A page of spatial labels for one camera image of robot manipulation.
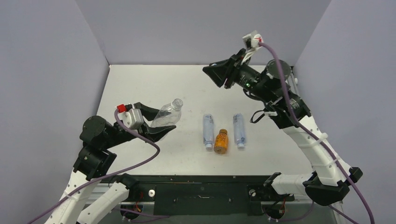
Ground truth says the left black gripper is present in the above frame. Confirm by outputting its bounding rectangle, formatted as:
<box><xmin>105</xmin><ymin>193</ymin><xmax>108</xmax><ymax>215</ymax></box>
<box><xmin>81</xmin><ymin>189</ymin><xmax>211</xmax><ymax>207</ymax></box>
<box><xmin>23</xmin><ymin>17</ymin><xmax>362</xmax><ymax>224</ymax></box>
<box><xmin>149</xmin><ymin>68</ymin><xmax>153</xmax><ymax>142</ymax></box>
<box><xmin>103</xmin><ymin>104</ymin><xmax>176</xmax><ymax>148</ymax></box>

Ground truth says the clear plastic bottle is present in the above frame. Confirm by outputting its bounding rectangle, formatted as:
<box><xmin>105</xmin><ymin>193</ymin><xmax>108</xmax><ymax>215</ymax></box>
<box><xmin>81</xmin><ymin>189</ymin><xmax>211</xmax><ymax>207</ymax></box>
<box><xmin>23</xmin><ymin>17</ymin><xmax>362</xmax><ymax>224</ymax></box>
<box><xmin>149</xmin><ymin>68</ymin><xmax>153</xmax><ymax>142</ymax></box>
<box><xmin>151</xmin><ymin>98</ymin><xmax>184</xmax><ymax>127</ymax></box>

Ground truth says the labelled clear water bottle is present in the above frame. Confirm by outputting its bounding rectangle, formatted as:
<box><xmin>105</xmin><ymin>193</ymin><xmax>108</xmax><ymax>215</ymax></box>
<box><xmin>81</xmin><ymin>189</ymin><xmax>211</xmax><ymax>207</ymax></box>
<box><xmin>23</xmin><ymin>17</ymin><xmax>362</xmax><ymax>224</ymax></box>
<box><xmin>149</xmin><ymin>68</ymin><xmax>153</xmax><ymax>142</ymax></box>
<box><xmin>203</xmin><ymin>114</ymin><xmax>214</xmax><ymax>150</ymax></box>

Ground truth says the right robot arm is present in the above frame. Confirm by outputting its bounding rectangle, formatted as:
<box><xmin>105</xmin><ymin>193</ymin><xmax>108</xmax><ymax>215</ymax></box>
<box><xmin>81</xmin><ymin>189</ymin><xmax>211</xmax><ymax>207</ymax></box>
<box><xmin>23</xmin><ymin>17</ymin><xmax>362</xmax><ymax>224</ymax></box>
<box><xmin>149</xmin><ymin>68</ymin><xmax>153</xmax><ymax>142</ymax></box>
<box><xmin>203</xmin><ymin>49</ymin><xmax>362</xmax><ymax>206</ymax></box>

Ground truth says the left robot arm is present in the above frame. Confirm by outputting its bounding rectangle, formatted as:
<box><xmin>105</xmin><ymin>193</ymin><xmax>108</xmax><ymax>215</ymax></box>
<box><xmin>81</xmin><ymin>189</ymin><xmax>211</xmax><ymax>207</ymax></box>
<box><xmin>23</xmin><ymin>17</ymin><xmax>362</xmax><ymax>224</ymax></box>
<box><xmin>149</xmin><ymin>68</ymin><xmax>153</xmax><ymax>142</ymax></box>
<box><xmin>45</xmin><ymin>103</ymin><xmax>176</xmax><ymax>224</ymax></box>

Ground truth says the small clear water bottle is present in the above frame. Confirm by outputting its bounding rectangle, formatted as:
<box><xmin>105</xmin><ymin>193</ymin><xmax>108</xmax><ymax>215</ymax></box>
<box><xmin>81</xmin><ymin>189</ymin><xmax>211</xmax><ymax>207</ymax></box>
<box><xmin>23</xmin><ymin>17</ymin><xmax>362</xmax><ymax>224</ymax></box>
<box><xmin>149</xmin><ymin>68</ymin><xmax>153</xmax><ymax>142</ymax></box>
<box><xmin>233</xmin><ymin>113</ymin><xmax>246</xmax><ymax>150</ymax></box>

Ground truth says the orange juice bottle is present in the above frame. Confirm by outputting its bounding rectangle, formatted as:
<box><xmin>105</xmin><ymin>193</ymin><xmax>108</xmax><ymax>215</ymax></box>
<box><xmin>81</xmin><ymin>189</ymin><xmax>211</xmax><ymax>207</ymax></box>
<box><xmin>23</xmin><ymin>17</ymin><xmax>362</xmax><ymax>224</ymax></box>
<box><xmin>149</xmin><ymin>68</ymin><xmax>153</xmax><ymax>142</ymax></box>
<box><xmin>213</xmin><ymin>129</ymin><xmax>229</xmax><ymax>154</ymax></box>

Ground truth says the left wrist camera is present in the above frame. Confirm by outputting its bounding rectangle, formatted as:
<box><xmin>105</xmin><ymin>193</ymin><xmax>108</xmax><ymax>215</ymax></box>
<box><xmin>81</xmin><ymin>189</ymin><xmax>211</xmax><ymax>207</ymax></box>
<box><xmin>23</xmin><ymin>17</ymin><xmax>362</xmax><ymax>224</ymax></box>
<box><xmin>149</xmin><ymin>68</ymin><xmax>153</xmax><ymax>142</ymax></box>
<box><xmin>116</xmin><ymin>104</ymin><xmax>144</xmax><ymax>130</ymax></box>

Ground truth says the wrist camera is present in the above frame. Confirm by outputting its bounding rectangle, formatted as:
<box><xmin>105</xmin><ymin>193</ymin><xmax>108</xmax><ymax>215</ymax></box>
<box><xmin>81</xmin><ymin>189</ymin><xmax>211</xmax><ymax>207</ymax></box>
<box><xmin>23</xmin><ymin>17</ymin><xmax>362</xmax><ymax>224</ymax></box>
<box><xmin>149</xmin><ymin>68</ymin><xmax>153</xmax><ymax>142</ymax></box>
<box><xmin>241</xmin><ymin>30</ymin><xmax>263</xmax><ymax>64</ymax></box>
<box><xmin>116</xmin><ymin>104</ymin><xmax>144</xmax><ymax>130</ymax></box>

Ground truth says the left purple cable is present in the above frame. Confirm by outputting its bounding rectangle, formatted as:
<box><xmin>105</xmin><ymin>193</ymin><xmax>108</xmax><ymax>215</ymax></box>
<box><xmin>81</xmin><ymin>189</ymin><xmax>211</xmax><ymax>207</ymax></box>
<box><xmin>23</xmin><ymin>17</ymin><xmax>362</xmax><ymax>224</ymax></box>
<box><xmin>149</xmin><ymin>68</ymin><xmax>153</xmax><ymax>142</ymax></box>
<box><xmin>27</xmin><ymin>108</ymin><xmax>170</xmax><ymax>224</ymax></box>

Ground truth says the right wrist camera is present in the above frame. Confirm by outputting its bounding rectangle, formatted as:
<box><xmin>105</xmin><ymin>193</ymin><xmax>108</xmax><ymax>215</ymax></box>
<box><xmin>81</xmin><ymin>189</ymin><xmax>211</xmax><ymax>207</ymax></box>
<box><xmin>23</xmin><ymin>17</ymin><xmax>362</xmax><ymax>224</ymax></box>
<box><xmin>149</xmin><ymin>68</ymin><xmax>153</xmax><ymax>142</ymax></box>
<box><xmin>241</xmin><ymin>30</ymin><xmax>263</xmax><ymax>64</ymax></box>

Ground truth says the aluminium frame rail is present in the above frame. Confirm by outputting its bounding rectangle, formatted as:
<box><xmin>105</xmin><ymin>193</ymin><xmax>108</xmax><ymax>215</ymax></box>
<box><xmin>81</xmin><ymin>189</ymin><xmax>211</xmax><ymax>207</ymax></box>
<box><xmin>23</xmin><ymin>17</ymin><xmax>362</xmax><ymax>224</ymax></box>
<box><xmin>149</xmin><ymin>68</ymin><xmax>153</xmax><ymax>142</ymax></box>
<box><xmin>283</xmin><ymin>65</ymin><xmax>343</xmax><ymax>205</ymax></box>

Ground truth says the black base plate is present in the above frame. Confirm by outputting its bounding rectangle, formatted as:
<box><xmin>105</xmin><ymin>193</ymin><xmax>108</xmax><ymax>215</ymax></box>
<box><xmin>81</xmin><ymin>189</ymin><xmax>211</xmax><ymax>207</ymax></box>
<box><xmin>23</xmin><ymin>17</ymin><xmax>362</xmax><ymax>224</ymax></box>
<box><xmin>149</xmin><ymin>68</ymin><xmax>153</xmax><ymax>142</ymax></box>
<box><xmin>122</xmin><ymin>175</ymin><xmax>294</xmax><ymax>216</ymax></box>

